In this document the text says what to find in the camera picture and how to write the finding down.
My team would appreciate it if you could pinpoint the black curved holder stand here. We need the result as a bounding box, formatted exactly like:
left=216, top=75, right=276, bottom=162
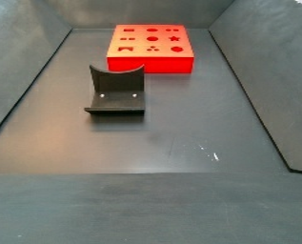
left=85, top=66, right=146, bottom=114

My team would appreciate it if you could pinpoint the red shape sorter block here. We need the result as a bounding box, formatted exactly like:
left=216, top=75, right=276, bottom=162
left=106, top=24, right=194, bottom=73

